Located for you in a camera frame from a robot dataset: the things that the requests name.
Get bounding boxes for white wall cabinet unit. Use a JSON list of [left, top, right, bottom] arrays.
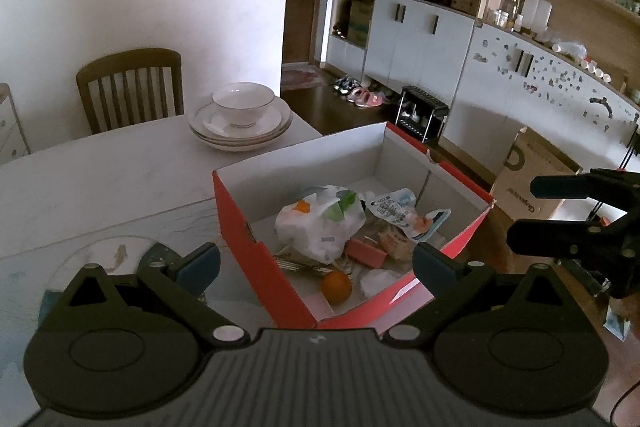
[[325, 0, 640, 188]]

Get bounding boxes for clear plastic snack bag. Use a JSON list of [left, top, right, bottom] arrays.
[[376, 227, 417, 262]]

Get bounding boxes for white plate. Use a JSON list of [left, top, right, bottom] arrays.
[[190, 112, 295, 152]]

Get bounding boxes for blue white packet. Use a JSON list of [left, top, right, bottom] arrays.
[[602, 299, 632, 339]]

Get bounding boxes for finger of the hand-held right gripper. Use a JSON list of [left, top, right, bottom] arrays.
[[506, 218, 627, 261], [531, 168, 640, 210]]

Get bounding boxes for red cardboard box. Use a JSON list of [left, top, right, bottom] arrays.
[[212, 121, 497, 333]]

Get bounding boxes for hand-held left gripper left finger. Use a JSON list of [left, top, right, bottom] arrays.
[[42, 243, 249, 350]]

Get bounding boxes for white marble desktop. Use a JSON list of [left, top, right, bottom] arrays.
[[0, 109, 323, 323]]

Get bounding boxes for brown printed cardboard box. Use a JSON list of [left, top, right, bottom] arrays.
[[489, 127, 586, 223]]

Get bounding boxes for white ceramic bowl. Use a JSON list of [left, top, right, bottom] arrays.
[[211, 82, 277, 131]]

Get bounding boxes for white side cabinet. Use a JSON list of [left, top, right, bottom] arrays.
[[0, 83, 31, 165]]

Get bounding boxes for wooden slat-back chair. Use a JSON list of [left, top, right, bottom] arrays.
[[76, 48, 183, 135]]

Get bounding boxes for white green tissue pack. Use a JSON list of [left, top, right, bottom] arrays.
[[275, 185, 367, 265]]

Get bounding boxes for pink binder clip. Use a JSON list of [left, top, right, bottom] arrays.
[[346, 238, 387, 269]]

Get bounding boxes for white translucent container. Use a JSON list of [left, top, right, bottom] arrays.
[[520, 0, 553, 32]]

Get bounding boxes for green carton box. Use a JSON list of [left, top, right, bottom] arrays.
[[347, 0, 374, 45]]

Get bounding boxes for white bowl and plates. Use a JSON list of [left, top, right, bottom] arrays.
[[188, 97, 292, 140]]

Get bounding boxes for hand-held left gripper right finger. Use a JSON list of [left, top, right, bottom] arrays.
[[383, 243, 597, 350]]

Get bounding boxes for white orange-print pouch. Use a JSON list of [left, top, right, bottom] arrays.
[[364, 188, 452, 244]]

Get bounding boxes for orange fruit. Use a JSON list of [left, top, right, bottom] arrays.
[[320, 270, 353, 306]]

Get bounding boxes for black shoe rack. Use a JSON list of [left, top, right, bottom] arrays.
[[397, 84, 450, 144]]

